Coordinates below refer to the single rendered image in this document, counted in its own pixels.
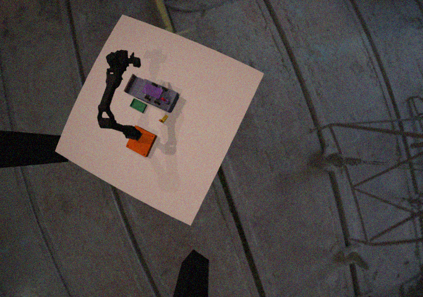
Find green tray floor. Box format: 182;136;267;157
132;99;145;111

